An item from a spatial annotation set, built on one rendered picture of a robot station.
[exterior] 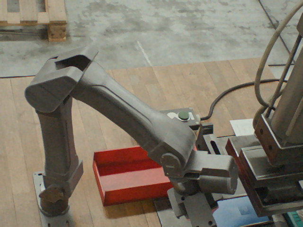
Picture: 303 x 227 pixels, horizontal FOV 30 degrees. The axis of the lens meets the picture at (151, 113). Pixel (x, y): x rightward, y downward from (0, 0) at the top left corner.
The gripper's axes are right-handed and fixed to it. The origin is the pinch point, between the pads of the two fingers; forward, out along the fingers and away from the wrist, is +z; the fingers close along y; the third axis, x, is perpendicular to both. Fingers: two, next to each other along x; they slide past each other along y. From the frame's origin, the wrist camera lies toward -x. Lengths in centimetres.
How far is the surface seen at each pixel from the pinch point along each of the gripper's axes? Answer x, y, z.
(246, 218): -2.3, 7.7, 5.6
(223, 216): -0.9, 3.2, 3.4
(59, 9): 187, -39, 83
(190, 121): 32.2, 4.3, 11.7
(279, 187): -5.8, 15.9, -9.0
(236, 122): 32.2, 15.6, 20.5
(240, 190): 5.4, 9.1, 7.0
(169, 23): 187, 12, 126
